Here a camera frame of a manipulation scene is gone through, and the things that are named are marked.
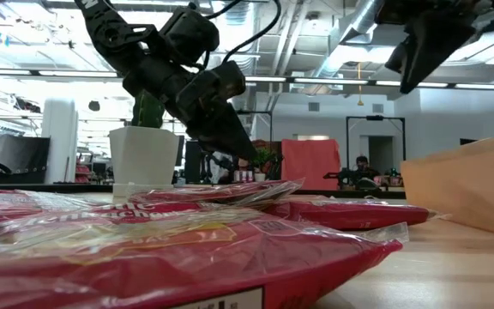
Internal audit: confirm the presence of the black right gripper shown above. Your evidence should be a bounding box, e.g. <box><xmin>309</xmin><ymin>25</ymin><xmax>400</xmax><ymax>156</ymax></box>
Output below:
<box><xmin>375</xmin><ymin>0</ymin><xmax>494</xmax><ymax>95</ymax></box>

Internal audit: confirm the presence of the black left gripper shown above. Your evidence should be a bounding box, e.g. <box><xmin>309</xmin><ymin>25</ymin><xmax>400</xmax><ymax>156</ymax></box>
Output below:
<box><xmin>121</xmin><ymin>54</ymin><xmax>260</xmax><ymax>163</ymax></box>

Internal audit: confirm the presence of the red popcorn bag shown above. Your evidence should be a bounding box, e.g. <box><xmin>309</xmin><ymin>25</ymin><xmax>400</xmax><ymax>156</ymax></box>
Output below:
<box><xmin>0</xmin><ymin>188</ymin><xmax>115</xmax><ymax>218</ymax></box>
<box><xmin>0</xmin><ymin>201</ymin><xmax>410</xmax><ymax>309</ymax></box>
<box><xmin>263</xmin><ymin>194</ymin><xmax>431</xmax><ymax>232</ymax></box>
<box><xmin>125</xmin><ymin>178</ymin><xmax>306</xmax><ymax>212</ymax></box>

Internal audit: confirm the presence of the person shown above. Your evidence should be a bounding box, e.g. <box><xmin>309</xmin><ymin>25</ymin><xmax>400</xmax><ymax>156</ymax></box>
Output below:
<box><xmin>206</xmin><ymin>150</ymin><xmax>250</xmax><ymax>185</ymax></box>
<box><xmin>349</xmin><ymin>154</ymin><xmax>381</xmax><ymax>184</ymax></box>

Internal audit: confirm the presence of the small green potted plant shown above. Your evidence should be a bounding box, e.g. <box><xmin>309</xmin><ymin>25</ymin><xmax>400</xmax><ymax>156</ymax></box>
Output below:
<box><xmin>250</xmin><ymin>147</ymin><xmax>276</xmax><ymax>183</ymax></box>

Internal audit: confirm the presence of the pink can pack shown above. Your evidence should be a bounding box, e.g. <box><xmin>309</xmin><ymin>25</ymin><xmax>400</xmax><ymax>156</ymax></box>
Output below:
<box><xmin>232</xmin><ymin>169</ymin><xmax>255</xmax><ymax>183</ymax></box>

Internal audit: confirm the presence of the black monitor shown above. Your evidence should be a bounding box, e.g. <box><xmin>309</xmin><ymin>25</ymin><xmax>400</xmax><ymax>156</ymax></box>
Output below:
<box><xmin>184</xmin><ymin>139</ymin><xmax>208</xmax><ymax>185</ymax></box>

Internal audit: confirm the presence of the yellow pendant lamp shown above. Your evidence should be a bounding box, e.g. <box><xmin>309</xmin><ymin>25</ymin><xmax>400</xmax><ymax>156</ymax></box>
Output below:
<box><xmin>356</xmin><ymin>62</ymin><xmax>364</xmax><ymax>107</ymax></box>

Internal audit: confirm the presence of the ceiling light strip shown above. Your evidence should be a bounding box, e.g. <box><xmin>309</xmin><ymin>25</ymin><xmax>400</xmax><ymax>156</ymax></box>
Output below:
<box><xmin>455</xmin><ymin>82</ymin><xmax>494</xmax><ymax>92</ymax></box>
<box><xmin>39</xmin><ymin>70</ymin><xmax>119</xmax><ymax>79</ymax></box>
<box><xmin>293</xmin><ymin>77</ymin><xmax>369</xmax><ymax>86</ymax></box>

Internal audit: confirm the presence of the orange fabric partition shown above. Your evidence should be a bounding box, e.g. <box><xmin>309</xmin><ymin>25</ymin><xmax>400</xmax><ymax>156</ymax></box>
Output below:
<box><xmin>280</xmin><ymin>137</ymin><xmax>342</xmax><ymax>191</ymax></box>

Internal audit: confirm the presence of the green cactus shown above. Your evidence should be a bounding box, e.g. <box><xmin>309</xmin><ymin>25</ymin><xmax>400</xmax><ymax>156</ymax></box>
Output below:
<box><xmin>130</xmin><ymin>88</ymin><xmax>166</xmax><ymax>129</ymax></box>

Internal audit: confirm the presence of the white plant pot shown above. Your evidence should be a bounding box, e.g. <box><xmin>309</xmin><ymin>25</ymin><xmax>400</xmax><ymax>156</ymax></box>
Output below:
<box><xmin>108</xmin><ymin>124</ymin><xmax>181</xmax><ymax>198</ymax></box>

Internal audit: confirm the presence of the cardboard box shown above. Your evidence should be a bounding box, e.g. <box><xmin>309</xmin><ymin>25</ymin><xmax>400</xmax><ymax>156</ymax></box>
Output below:
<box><xmin>400</xmin><ymin>133</ymin><xmax>494</xmax><ymax>240</ymax></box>

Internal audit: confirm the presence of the white round column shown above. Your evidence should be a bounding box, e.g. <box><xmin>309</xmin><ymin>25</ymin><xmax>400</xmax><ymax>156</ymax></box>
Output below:
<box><xmin>40</xmin><ymin>97</ymin><xmax>80</xmax><ymax>185</ymax></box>

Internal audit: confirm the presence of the black fabric partition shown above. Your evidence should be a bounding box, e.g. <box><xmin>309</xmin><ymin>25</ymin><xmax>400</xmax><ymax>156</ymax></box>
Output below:
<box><xmin>0</xmin><ymin>135</ymin><xmax>51</xmax><ymax>185</ymax></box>

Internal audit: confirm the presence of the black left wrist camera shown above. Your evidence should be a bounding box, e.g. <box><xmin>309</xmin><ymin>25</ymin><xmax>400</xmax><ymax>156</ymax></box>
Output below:
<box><xmin>176</xmin><ymin>60</ymin><xmax>248</xmax><ymax>115</ymax></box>

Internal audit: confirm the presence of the silver smooth air duct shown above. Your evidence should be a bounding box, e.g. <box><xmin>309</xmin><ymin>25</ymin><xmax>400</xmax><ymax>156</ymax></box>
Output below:
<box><xmin>315</xmin><ymin>0</ymin><xmax>388</xmax><ymax>89</ymax></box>

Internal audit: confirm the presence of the black camera cable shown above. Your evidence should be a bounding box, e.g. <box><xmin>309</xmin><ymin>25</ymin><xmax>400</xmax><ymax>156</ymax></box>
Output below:
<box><xmin>220</xmin><ymin>0</ymin><xmax>283</xmax><ymax>65</ymax></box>

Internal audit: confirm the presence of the silver ribbed air duct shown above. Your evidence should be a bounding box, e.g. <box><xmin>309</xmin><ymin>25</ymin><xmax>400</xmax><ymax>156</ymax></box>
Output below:
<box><xmin>223</xmin><ymin>0</ymin><xmax>259</xmax><ymax>57</ymax></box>

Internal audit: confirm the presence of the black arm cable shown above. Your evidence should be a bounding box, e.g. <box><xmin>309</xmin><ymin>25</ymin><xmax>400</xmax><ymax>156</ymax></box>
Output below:
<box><xmin>203</xmin><ymin>0</ymin><xmax>242</xmax><ymax>21</ymax></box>

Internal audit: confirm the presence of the black aluminium table frame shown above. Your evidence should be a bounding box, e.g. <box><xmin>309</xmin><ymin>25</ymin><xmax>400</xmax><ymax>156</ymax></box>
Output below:
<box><xmin>0</xmin><ymin>182</ymin><xmax>407</xmax><ymax>200</ymax></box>

